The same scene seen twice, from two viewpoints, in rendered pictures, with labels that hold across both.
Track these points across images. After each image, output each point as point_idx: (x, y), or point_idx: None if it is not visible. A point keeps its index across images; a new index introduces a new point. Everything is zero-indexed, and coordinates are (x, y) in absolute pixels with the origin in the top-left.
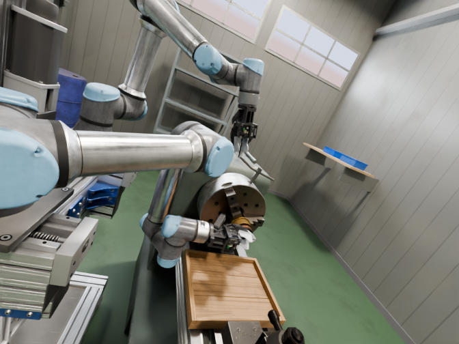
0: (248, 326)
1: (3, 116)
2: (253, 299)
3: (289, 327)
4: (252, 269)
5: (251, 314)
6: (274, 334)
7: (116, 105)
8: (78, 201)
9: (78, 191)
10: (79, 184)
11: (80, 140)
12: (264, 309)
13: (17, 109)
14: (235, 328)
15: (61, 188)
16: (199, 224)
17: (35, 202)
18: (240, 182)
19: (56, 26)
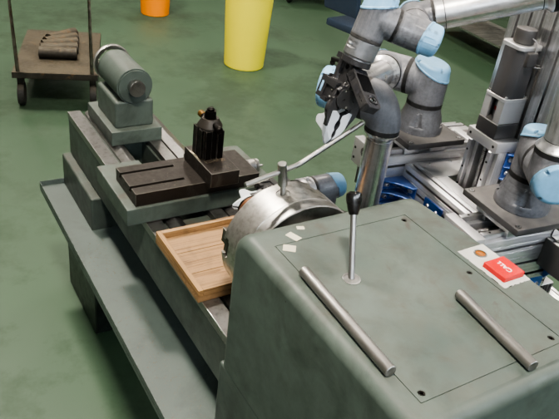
0: (221, 170)
1: (395, 53)
2: (196, 247)
3: (215, 112)
4: (200, 283)
5: (198, 234)
6: (220, 122)
7: (521, 145)
8: (435, 204)
9: (437, 191)
10: (448, 196)
11: (375, 61)
12: (180, 243)
13: (412, 61)
14: (232, 167)
15: (413, 142)
16: (309, 177)
17: (403, 131)
18: (299, 184)
19: (507, 42)
